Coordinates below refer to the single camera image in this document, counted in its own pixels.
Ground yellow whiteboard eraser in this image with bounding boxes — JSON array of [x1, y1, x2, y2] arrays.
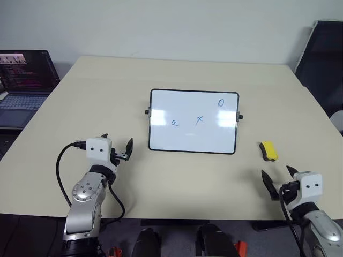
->
[[258, 140, 279, 162]]

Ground small black-framed whiteboard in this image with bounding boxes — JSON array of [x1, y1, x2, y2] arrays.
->
[[144, 88, 244, 155]]

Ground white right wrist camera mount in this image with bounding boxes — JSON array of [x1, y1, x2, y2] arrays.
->
[[293, 171, 323, 213]]

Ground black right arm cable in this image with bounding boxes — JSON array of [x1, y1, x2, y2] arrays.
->
[[278, 184, 309, 257]]

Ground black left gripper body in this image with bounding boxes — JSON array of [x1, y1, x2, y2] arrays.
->
[[110, 146, 129, 167]]

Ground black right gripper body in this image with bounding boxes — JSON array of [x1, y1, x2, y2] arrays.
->
[[280, 180, 300, 206]]

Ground dark rounded shape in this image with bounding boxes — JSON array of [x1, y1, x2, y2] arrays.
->
[[195, 223, 240, 257], [130, 226, 162, 257]]

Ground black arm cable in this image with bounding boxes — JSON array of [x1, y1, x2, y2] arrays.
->
[[278, 184, 309, 257], [55, 140, 87, 207], [100, 179, 126, 230]]

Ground white rounded object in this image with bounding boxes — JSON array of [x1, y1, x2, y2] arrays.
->
[[330, 109, 343, 135]]

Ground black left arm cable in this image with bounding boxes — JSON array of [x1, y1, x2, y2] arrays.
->
[[100, 179, 126, 230], [55, 140, 87, 207]]

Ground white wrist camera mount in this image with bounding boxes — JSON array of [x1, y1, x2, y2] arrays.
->
[[86, 137, 120, 175], [293, 171, 323, 213]]

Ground black office chair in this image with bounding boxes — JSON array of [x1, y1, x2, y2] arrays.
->
[[294, 20, 343, 126]]

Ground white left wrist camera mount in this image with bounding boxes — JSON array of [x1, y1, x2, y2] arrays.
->
[[86, 137, 120, 175]]

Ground open grey laptop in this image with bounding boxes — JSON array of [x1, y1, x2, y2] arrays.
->
[[0, 49, 61, 130]]

